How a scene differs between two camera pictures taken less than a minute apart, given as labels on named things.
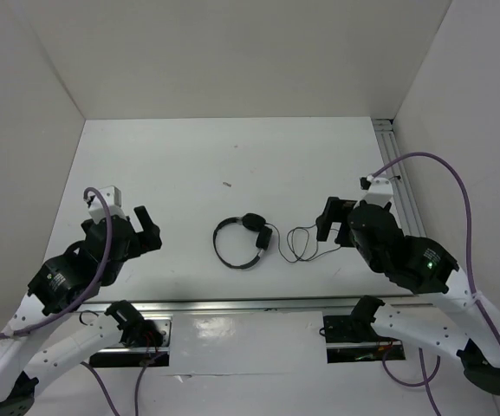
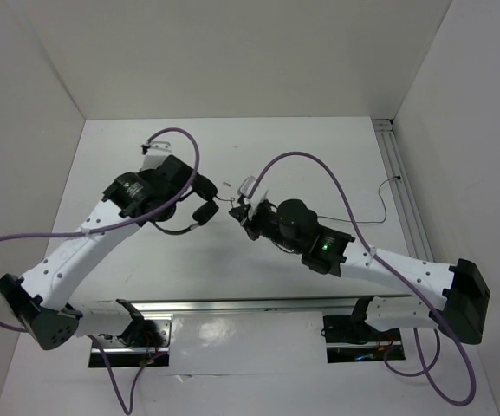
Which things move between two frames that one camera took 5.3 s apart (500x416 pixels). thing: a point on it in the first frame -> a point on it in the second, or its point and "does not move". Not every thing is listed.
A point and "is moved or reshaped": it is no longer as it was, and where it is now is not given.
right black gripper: (332, 212) -> (250, 224)
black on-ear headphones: (254, 222) -> (206, 191)
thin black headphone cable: (291, 249) is moved or reshaped
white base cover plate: (246, 343) does not move
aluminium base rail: (302, 306) does not move
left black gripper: (149, 238) -> (145, 174)
